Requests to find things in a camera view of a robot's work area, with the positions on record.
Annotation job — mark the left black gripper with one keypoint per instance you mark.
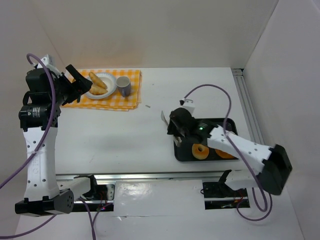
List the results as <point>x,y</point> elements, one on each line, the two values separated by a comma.
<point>69,85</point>

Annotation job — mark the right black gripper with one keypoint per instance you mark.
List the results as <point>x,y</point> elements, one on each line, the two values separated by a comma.
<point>175,125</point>

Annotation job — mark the metal tongs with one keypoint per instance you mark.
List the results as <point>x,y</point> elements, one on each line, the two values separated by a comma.
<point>177,140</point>

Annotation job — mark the long bread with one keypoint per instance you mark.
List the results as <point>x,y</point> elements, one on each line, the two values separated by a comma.
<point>97,90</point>

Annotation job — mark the oval bread loaf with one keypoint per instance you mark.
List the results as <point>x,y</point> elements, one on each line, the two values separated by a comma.
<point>96,80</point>

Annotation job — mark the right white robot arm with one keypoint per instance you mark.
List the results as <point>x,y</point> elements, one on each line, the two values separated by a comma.
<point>267,167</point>

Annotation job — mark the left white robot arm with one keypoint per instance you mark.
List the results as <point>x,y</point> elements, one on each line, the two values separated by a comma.
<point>43,196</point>

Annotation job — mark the black tray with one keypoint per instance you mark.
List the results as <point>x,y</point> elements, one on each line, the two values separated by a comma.
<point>184,152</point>

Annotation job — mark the small round bun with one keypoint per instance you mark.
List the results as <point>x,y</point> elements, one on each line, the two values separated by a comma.
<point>199,151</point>

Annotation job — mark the white paper plate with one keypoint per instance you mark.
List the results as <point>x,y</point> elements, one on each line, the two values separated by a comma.
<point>110,82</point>

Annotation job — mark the lavender mug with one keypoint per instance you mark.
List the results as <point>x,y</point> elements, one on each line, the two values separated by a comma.
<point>123,84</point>

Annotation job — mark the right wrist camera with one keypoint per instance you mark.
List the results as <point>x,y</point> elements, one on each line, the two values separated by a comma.
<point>187,104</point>

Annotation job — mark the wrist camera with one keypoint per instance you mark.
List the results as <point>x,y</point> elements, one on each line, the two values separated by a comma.
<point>187,104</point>
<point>47,61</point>

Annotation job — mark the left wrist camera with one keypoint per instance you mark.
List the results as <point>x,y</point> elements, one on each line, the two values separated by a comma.
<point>47,61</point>

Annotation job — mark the sugared ring pastry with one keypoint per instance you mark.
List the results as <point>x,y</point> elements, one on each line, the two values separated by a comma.
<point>221,155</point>

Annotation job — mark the aluminium rail front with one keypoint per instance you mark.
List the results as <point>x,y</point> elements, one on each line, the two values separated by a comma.
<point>205,176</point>

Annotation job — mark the aluminium rail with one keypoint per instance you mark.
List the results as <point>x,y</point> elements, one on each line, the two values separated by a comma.
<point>205,176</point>
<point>247,106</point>

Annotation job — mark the aluminium rail right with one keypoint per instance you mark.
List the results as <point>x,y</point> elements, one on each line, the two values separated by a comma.
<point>247,106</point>

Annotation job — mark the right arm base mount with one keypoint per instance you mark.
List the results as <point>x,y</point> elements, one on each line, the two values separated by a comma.
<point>219,196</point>

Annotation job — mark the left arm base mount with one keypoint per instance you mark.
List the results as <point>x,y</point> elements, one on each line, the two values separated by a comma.
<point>101,198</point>

